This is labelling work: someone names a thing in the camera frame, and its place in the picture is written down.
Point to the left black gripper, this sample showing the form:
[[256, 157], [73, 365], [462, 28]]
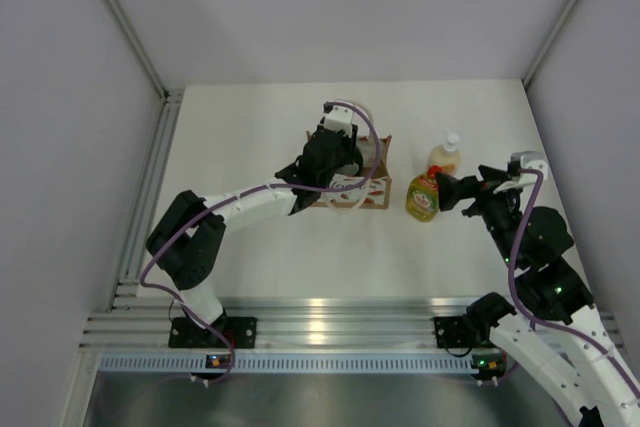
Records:
[[350, 144]]

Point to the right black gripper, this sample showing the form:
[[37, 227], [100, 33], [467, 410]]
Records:
[[452, 190]]

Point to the cream pump soap bottle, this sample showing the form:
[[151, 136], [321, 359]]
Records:
[[446, 155]]

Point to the yellow dish soap bottle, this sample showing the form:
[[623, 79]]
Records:
[[422, 200]]

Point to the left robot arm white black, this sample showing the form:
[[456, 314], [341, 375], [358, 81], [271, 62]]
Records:
[[186, 241]]

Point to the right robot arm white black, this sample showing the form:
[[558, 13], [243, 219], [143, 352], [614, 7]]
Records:
[[549, 323]]

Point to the watermelon print canvas bag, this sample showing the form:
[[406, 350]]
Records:
[[366, 190]]

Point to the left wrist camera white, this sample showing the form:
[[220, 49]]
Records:
[[337, 116]]

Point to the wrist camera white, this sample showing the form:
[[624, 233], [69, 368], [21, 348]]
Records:
[[525, 166], [337, 116]]

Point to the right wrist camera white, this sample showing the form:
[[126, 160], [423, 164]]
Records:
[[525, 166]]

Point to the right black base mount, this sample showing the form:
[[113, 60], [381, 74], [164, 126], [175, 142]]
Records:
[[453, 332]]

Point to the left aluminium frame post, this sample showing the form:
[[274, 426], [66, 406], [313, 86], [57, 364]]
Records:
[[135, 45]]

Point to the aluminium frame post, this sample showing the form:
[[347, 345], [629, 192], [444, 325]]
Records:
[[135, 45], [560, 22]]

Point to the slotted grey cable duct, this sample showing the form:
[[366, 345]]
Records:
[[288, 363]]

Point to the right aluminium frame post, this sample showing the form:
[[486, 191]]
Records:
[[560, 22]]

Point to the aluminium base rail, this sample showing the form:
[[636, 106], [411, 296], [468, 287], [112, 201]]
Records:
[[311, 324]]

